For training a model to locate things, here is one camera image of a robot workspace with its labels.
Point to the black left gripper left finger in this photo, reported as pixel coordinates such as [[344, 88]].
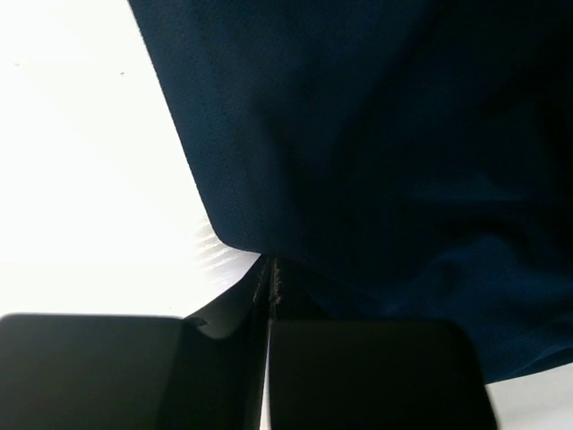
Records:
[[204, 371]]

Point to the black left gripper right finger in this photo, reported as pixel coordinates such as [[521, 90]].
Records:
[[364, 374]]

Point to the navy blue shorts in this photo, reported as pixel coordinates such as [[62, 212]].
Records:
[[413, 159]]

